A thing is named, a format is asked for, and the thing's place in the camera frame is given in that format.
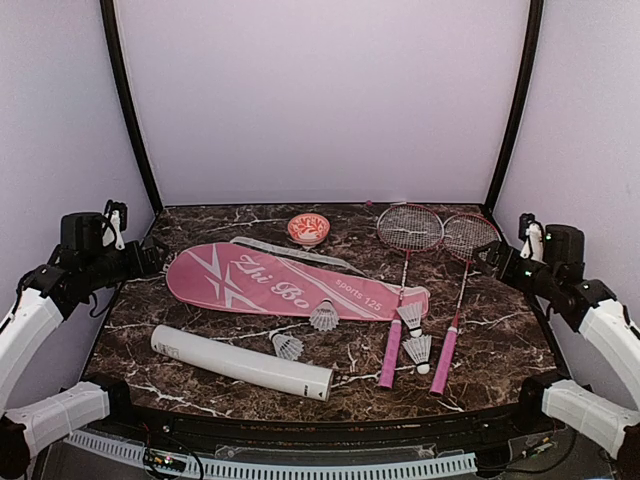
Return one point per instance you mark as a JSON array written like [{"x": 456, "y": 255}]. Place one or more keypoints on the left black frame post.
[{"x": 126, "y": 101}]

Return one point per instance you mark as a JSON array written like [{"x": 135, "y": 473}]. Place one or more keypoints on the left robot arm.
[{"x": 90, "y": 256}]

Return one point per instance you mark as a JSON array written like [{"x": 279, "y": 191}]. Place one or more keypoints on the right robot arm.
[{"x": 550, "y": 265}]

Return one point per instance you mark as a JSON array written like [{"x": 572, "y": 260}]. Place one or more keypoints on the shuttlecock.
[
  {"x": 287, "y": 347},
  {"x": 324, "y": 317},
  {"x": 411, "y": 315},
  {"x": 418, "y": 349}
]

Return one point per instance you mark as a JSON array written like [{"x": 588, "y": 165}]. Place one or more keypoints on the white cable tray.
[{"x": 243, "y": 463}]

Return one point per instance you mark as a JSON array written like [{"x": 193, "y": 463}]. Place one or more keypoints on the red badminton racket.
[
  {"x": 463, "y": 233},
  {"x": 408, "y": 228}
]

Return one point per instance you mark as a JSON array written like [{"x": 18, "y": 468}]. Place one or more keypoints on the right black frame post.
[{"x": 523, "y": 80}]

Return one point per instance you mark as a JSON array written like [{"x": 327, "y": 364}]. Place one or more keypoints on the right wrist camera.
[{"x": 531, "y": 233}]

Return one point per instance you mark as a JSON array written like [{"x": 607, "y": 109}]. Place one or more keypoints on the right red badminton racket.
[{"x": 463, "y": 233}]

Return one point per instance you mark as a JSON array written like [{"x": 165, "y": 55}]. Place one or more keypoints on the shuttlecock beside tube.
[{"x": 287, "y": 347}]

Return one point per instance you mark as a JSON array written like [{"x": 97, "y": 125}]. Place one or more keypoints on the pink racket bag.
[{"x": 232, "y": 278}]

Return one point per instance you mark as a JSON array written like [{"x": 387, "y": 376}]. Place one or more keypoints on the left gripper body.
[{"x": 135, "y": 268}]

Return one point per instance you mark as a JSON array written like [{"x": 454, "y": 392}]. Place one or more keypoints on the shuttlecock on bag edge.
[{"x": 324, "y": 317}]

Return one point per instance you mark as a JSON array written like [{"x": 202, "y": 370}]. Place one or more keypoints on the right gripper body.
[{"x": 509, "y": 273}]

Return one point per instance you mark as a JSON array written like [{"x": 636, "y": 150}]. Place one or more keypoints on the white shuttlecock tube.
[{"x": 260, "y": 369}]

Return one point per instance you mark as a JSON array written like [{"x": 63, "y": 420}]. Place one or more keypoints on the black frame post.
[
  {"x": 523, "y": 80},
  {"x": 126, "y": 101}
]

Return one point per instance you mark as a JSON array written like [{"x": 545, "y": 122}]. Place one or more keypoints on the left red badminton racket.
[{"x": 408, "y": 228}]

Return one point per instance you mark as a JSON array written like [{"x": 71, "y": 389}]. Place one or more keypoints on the red white patterned bowl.
[{"x": 308, "y": 228}]

